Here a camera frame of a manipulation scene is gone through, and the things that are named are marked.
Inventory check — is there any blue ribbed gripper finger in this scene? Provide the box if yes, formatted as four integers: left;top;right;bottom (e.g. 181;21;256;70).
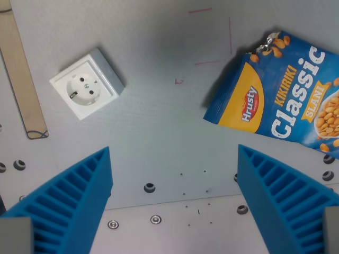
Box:
237;144;339;254
0;146;113;254

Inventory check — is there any blue peanut snack bag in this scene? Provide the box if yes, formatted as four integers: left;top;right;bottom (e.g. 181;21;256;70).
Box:
203;30;339;160

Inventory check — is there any tan wooden strip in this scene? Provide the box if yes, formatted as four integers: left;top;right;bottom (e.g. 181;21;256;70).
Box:
0;0;49;140

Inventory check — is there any white wall power socket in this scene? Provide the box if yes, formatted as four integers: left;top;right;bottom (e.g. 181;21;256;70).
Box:
49;47;126;121

